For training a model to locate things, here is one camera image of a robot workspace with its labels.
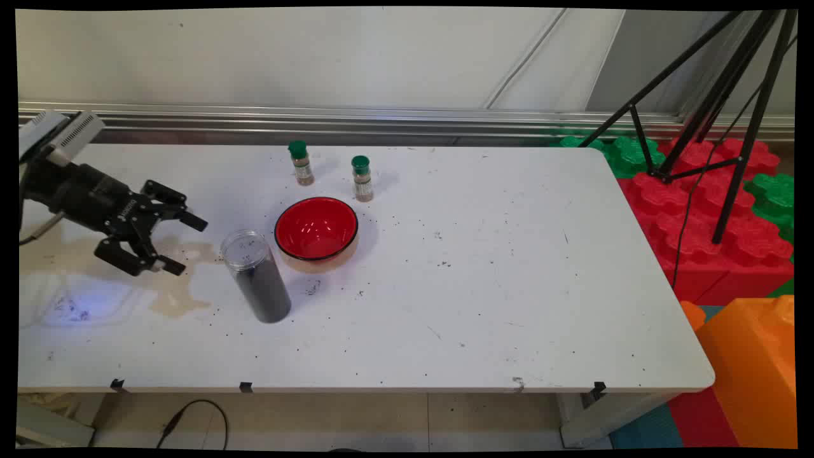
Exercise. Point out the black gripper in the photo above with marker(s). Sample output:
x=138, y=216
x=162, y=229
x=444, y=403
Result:
x=89, y=194

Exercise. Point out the green-capped spice bottle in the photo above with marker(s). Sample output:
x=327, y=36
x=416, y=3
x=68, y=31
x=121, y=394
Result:
x=303, y=168
x=362, y=181

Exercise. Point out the grey table frame bar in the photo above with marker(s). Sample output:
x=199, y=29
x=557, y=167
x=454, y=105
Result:
x=51, y=427

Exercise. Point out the large orange plastic block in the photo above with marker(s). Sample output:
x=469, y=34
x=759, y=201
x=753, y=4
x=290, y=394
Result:
x=750, y=375

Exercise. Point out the blue foam mat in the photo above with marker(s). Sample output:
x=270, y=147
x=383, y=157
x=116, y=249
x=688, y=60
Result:
x=645, y=429

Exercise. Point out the black tripod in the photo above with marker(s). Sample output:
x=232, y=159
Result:
x=755, y=121

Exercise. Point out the aluminium wall rail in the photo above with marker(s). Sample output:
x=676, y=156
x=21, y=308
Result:
x=381, y=117

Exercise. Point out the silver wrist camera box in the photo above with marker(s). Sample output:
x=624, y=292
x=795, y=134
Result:
x=63, y=130

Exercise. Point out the red bowl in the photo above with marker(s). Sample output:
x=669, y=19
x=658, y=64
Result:
x=316, y=229

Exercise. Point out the black seeds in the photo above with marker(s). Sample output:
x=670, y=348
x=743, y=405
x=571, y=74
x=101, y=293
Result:
x=267, y=299

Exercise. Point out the green foam block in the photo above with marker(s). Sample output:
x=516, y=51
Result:
x=776, y=200
x=629, y=156

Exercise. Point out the white table leg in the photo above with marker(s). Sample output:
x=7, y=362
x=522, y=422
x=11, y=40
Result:
x=598, y=423

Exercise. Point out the clear plastic jar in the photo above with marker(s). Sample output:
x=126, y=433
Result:
x=264, y=286

